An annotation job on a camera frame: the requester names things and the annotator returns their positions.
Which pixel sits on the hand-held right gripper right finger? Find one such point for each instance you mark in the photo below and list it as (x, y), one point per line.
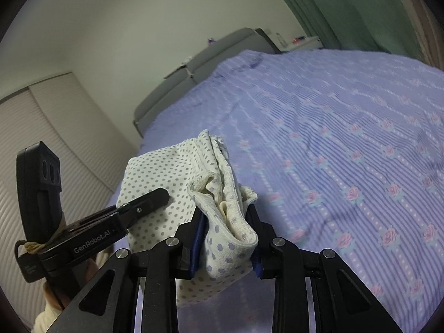
(258, 270)

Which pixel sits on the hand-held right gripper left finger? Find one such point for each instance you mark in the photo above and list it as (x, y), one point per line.
(196, 242)

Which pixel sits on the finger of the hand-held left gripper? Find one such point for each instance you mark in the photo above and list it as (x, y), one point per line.
(149, 201)

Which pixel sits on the white dotted cloth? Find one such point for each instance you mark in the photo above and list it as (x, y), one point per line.
(163, 170)

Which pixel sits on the person's left forearm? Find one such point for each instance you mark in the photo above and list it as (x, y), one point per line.
(47, 319)

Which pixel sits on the person's left hand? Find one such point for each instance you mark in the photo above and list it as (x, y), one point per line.
(52, 293)

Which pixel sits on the white louvred closet door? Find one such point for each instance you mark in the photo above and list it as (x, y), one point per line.
(41, 121)

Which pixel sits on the purple floral bed blanket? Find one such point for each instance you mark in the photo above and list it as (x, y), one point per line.
(329, 145)

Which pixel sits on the grey bed headboard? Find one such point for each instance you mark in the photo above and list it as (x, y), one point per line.
(215, 55)

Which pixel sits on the white nightstand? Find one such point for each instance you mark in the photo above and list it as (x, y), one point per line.
(305, 43)

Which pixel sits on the green curtain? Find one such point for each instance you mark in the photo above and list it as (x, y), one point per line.
(333, 3)

